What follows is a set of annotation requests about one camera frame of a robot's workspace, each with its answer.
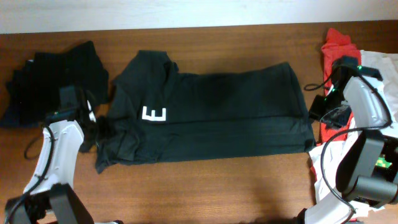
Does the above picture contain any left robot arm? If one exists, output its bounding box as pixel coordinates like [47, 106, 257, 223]
[5, 86, 98, 224]

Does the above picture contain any black Nike t-shirt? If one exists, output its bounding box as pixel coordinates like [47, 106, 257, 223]
[95, 50, 315, 172]

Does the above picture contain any folded navy blue garment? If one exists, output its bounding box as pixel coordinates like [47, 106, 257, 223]
[1, 59, 51, 128]

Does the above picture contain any white t-shirt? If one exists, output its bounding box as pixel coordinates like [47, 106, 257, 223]
[307, 49, 398, 218]

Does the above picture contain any folded black garment on top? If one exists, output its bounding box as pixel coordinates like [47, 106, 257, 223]
[5, 40, 110, 126]

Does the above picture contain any red t-shirt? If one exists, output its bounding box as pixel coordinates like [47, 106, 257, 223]
[310, 27, 363, 184]

